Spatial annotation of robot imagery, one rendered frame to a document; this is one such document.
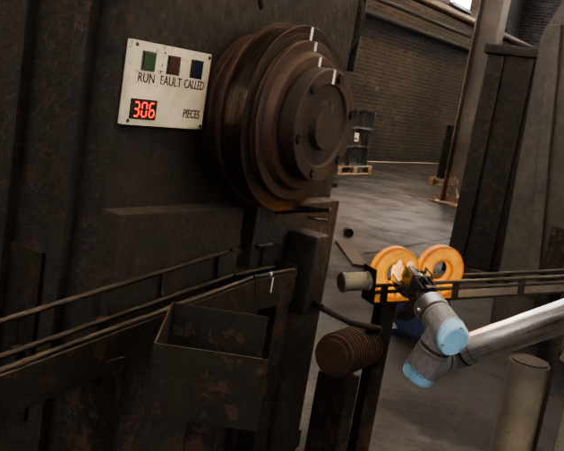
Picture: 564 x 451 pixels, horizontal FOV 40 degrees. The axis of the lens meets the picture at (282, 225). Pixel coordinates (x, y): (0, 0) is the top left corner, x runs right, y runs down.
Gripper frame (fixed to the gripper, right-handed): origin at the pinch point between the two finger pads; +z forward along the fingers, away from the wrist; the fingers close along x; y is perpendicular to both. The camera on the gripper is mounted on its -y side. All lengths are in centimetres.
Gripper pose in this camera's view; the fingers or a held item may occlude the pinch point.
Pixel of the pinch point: (395, 269)
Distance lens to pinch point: 237.2
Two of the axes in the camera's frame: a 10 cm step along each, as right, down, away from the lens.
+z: -2.9, -5.1, 8.1
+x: -9.2, -0.8, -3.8
